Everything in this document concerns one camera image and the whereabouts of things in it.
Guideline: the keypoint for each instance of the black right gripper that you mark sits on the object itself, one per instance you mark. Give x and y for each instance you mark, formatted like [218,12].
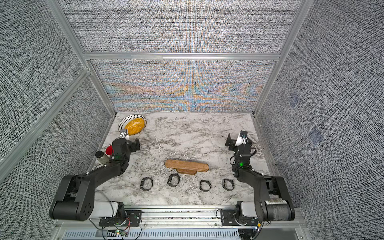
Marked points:
[230,141]

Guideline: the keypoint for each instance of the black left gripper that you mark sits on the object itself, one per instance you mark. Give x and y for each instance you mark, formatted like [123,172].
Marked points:
[134,148]

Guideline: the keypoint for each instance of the black slim watch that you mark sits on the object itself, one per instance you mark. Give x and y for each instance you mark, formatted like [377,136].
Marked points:
[205,185]
[228,185]

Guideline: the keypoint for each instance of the black chunky watch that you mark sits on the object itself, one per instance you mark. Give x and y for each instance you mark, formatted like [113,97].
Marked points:
[146,184]
[173,180]

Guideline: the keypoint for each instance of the wooden watch stand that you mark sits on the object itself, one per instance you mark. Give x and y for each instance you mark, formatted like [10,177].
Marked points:
[187,167]

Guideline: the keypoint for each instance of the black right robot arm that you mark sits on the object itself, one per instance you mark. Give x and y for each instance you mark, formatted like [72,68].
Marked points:
[272,201]

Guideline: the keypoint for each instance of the right white arm base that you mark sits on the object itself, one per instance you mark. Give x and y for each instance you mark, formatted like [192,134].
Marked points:
[245,213]

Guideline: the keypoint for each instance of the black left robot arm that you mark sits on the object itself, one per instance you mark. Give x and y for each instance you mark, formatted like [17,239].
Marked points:
[75,197]

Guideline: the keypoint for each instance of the left white arm base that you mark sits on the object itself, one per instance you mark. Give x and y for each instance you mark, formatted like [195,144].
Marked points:
[109,213]

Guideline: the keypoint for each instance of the orange food in bowl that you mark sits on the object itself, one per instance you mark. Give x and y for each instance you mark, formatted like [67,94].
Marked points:
[135,126]

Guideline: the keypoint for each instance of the white patterned bowl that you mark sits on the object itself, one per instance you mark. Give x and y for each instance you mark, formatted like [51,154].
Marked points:
[127,119]

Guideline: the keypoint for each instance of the white mug red inside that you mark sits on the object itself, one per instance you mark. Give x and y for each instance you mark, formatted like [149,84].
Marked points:
[109,150]

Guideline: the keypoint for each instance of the small jar black lid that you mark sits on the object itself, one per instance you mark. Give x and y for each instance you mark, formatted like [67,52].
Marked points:
[102,158]

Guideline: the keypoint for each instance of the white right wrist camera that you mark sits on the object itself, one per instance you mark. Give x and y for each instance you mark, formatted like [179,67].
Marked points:
[242,138]

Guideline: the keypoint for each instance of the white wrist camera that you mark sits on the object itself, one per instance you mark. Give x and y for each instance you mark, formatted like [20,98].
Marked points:
[242,138]
[124,134]

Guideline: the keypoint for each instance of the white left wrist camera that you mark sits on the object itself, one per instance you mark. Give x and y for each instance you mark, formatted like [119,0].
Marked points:
[124,134]

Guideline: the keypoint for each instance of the aluminium front rail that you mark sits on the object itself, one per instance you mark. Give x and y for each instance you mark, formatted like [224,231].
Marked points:
[157,217]

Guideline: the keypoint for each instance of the white vented cable duct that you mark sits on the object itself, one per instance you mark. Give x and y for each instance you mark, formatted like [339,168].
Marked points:
[154,234]

